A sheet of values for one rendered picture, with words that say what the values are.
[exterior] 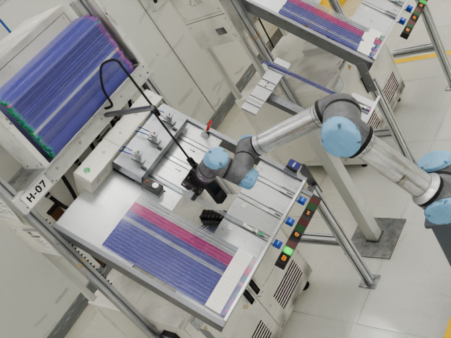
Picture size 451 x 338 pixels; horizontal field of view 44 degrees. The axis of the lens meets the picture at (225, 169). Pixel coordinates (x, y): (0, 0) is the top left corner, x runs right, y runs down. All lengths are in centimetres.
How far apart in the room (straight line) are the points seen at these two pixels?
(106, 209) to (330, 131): 91
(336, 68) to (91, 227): 163
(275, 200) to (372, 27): 114
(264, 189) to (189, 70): 244
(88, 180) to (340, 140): 94
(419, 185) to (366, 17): 135
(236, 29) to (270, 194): 110
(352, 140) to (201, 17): 161
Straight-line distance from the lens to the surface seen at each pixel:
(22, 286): 372
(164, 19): 445
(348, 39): 282
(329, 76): 306
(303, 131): 186
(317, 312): 279
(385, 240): 289
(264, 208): 217
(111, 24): 225
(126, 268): 202
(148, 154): 218
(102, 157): 216
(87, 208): 214
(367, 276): 271
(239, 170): 186
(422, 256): 277
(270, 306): 264
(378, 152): 174
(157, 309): 239
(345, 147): 168
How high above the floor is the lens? 203
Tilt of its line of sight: 30 degrees down
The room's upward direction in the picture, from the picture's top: 36 degrees counter-clockwise
